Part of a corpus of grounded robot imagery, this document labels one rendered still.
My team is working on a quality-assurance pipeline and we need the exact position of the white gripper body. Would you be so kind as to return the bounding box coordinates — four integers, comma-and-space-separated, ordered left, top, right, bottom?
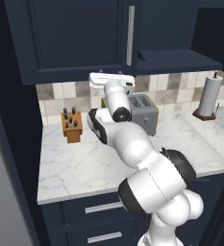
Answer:
88, 72, 137, 90

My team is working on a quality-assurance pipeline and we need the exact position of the navy base cabinet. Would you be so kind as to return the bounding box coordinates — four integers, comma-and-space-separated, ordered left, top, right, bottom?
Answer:
180, 171, 224, 246

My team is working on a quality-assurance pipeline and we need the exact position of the wooden knife block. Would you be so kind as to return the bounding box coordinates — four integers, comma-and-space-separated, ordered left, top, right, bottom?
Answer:
61, 107, 84, 144

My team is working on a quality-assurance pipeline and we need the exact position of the grey toaster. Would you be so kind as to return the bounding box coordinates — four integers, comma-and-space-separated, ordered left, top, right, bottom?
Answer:
101, 93, 160, 136

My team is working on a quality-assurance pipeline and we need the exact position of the brown paper towel holder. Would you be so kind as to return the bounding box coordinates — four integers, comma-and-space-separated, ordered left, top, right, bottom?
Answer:
191, 71, 221, 122

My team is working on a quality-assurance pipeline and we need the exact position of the white paper towel roll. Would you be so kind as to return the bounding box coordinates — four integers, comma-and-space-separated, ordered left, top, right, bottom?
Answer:
197, 76, 224, 117

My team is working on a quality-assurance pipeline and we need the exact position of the navy drawer front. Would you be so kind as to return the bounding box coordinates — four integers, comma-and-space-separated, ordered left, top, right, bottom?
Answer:
61, 191, 136, 227
64, 220, 140, 246

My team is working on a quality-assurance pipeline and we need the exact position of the grey fridge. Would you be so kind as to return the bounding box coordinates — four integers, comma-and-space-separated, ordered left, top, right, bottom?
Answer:
0, 80, 35, 246

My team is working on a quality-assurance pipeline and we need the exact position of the navy wall cabinet door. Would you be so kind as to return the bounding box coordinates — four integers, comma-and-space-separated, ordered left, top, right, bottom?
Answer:
4, 0, 138, 86
191, 0, 224, 77

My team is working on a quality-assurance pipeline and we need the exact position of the silver wall cabinet door handle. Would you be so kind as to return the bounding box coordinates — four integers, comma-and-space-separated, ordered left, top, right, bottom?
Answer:
125, 5, 136, 67

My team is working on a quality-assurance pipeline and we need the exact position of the navy wall cabinet body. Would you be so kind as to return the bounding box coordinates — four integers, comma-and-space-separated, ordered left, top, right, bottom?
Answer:
137, 0, 224, 76

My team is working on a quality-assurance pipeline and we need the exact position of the silver drawer handle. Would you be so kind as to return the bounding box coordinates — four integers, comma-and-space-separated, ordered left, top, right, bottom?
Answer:
87, 231, 123, 245
84, 201, 124, 214

